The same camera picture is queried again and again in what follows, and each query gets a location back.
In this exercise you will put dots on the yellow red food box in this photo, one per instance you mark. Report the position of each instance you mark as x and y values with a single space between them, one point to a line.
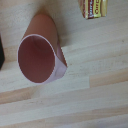
93 7

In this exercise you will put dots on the pink plastic cup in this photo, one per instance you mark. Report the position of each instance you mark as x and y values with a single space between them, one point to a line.
40 43

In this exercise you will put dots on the black flat object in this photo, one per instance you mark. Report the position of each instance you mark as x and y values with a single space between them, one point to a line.
1 53

